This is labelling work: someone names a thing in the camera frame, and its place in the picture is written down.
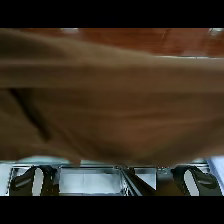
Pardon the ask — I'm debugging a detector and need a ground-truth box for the brown garment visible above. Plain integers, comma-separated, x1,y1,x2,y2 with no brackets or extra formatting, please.
0,28,224,166

